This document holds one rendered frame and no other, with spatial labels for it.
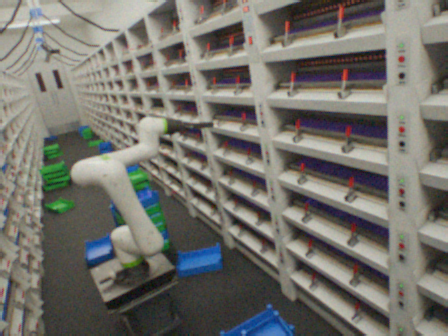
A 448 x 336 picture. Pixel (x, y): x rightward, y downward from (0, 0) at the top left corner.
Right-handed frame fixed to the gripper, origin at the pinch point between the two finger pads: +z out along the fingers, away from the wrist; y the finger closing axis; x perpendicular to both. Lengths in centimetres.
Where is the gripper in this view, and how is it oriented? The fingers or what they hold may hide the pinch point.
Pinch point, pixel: (207, 124)
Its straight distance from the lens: 196.8
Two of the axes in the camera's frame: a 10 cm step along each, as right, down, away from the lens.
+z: 8.8, -1.0, 4.6
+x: 0.1, -9.7, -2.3
